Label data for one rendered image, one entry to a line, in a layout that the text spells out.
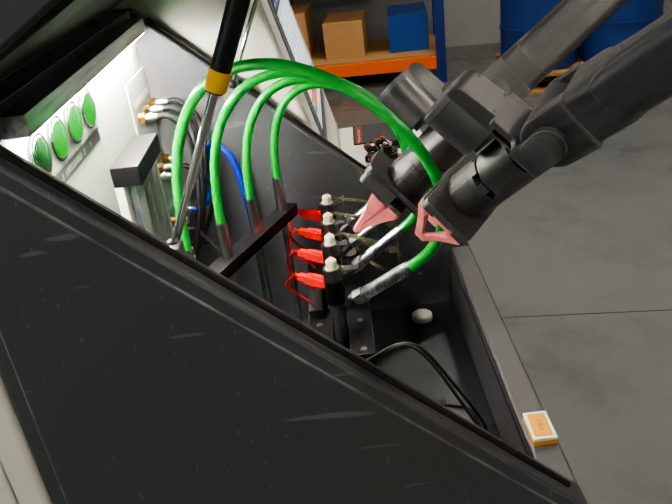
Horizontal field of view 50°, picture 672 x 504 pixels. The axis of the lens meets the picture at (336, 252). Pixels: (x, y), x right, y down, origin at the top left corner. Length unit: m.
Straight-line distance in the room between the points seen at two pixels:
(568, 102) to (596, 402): 1.94
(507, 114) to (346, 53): 5.71
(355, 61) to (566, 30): 5.35
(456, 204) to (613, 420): 1.75
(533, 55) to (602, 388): 1.80
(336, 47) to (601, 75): 5.80
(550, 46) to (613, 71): 0.31
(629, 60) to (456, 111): 0.17
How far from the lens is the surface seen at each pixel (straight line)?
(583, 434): 2.42
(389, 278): 0.92
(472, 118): 0.73
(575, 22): 0.97
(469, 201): 0.78
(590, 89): 0.65
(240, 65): 0.88
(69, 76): 0.86
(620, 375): 2.67
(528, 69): 0.93
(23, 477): 0.85
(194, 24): 1.30
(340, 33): 6.38
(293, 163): 1.31
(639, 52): 0.64
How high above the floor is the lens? 1.60
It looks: 27 degrees down
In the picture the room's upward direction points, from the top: 7 degrees counter-clockwise
